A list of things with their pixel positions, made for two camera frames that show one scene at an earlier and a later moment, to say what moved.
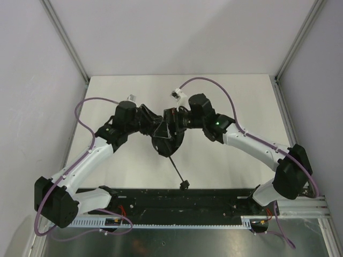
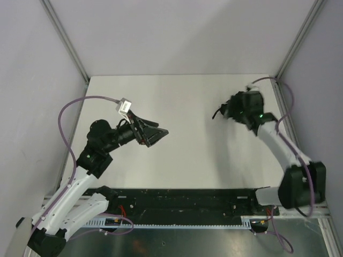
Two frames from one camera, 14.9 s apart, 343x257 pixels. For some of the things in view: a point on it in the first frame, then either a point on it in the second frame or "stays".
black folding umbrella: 165,147 → 238,107
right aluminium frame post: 297,46 stays
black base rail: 176,203 stays
